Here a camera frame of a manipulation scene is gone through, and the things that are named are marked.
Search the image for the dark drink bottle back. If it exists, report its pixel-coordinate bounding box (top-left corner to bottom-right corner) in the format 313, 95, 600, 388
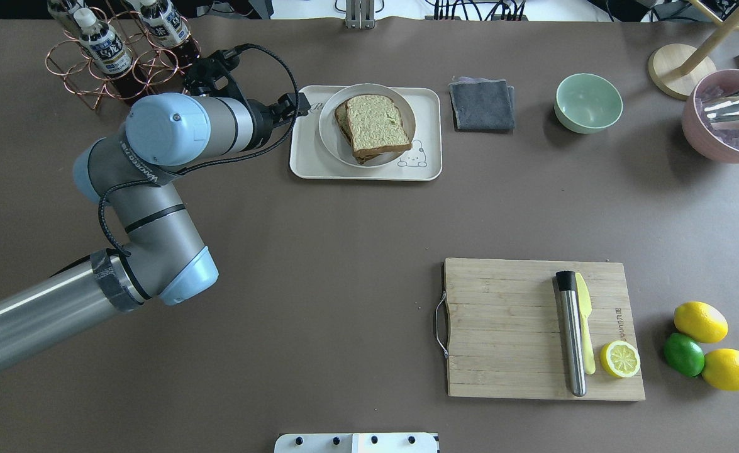
138, 1, 201, 76

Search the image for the steel muddler bar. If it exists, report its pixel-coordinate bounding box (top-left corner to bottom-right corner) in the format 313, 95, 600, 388
555, 271, 587, 398

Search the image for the bread slice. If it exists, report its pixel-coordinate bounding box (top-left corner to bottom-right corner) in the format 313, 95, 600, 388
347, 94, 412, 157
335, 101, 379, 165

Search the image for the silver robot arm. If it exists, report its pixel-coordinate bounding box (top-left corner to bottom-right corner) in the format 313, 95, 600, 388
0, 43, 311, 372

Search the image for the copper wire bottle rack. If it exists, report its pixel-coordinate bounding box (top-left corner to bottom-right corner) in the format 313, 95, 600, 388
45, 1, 200, 111

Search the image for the cream rabbit tray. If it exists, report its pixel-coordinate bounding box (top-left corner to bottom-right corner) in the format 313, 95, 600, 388
289, 84, 442, 181

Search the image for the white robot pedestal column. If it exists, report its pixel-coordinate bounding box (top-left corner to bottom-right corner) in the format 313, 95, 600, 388
274, 431, 440, 452

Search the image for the wooden cutting board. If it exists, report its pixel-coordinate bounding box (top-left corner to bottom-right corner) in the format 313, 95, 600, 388
443, 257, 638, 400

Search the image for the wooden cup stand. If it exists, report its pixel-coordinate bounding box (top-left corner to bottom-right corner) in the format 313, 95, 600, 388
647, 1, 739, 101

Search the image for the aluminium frame post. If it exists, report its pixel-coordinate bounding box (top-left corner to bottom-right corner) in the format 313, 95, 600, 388
345, 0, 377, 30

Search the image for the green lime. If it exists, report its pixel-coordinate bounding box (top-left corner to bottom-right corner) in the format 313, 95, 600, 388
663, 332, 705, 378

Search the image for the green bowl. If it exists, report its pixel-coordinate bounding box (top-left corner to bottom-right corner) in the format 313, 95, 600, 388
553, 74, 623, 134

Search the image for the yellow lemon right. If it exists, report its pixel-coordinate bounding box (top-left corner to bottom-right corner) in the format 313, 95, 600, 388
701, 348, 739, 392

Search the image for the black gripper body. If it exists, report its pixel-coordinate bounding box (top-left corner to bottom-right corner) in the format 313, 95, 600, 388
183, 45, 291, 151

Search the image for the dark drink bottle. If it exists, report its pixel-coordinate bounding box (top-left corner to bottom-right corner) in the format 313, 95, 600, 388
74, 8, 148, 106
138, 1, 201, 76
47, 0, 86, 38

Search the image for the dark drink bottle front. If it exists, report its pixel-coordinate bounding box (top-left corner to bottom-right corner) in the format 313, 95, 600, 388
74, 8, 148, 106

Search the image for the yellow lemon left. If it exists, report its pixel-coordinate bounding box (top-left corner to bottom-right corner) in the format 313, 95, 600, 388
673, 301, 729, 342

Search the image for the bread slice on plate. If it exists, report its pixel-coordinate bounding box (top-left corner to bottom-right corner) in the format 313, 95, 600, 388
335, 101, 379, 165

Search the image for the yellow plastic knife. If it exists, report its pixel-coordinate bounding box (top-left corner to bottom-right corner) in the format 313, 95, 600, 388
574, 272, 596, 375

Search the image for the grey folded cloth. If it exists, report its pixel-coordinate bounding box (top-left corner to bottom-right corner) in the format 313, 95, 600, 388
448, 77, 516, 132

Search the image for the yellow lemon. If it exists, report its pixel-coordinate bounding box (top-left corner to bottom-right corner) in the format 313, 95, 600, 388
701, 348, 739, 392
673, 301, 729, 342

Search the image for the pink bowl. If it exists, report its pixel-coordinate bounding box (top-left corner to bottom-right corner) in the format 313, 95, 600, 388
682, 69, 739, 164

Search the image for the half lemon slice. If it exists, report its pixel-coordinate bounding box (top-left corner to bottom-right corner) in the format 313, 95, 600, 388
600, 340, 642, 378

